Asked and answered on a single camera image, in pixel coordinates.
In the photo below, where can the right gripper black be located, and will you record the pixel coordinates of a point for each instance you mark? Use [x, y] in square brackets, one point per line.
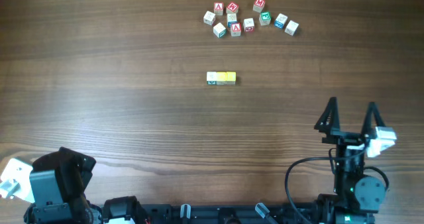
[345, 136]

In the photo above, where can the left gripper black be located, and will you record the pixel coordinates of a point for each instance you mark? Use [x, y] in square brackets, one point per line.
[85, 165]

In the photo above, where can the yellow block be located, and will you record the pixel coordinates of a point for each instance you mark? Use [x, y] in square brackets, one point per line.
[231, 78]
[221, 78]

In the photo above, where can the green V block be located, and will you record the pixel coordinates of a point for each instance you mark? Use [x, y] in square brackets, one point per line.
[211, 78]

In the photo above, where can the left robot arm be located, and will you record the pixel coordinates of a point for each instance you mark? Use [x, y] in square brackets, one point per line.
[82, 211]

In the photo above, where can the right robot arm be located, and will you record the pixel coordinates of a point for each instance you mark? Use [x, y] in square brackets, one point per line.
[359, 190]

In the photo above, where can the plain wood block right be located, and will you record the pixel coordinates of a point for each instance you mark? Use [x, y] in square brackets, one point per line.
[291, 28]

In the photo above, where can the plain wood block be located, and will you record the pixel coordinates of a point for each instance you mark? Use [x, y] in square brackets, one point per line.
[209, 18]
[291, 28]

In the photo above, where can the blue picture block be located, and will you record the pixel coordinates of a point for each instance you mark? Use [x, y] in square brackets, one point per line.
[280, 21]

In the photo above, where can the green letter block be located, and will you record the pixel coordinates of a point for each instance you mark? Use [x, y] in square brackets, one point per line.
[265, 18]

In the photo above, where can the red edged wood block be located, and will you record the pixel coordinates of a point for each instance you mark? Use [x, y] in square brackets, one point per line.
[248, 25]

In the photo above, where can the red A block lower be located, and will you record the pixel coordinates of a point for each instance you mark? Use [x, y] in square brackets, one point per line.
[236, 29]

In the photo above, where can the red a block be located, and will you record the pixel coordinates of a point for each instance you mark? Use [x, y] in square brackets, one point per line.
[218, 8]
[236, 29]

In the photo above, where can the red M block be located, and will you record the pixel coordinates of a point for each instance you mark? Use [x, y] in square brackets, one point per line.
[258, 5]

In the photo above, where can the blue edged wood block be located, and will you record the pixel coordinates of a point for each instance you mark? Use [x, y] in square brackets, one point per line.
[231, 19]

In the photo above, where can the green edged wood block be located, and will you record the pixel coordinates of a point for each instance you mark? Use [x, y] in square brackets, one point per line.
[219, 30]

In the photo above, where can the red W block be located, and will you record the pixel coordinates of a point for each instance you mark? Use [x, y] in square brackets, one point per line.
[232, 8]

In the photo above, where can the plain wood block left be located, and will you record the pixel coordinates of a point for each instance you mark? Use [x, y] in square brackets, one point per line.
[209, 18]

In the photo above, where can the red A block top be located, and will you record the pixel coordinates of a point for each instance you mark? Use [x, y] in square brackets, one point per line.
[218, 8]

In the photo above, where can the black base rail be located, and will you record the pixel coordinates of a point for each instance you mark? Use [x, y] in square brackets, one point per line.
[249, 214]

